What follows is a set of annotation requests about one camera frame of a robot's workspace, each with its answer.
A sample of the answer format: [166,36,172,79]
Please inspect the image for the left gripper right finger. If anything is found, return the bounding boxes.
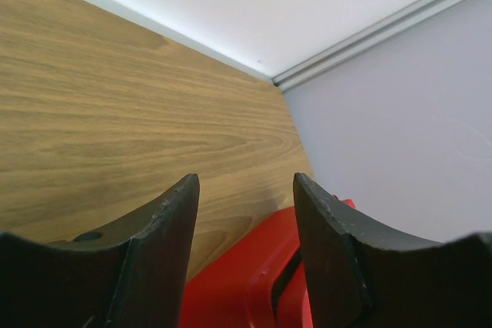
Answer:
[293,173,491,327]

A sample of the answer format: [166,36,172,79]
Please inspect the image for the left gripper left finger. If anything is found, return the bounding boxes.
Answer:
[1,174,199,327]

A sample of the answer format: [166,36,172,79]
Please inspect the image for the red box lid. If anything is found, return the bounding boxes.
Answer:
[183,199,357,328]

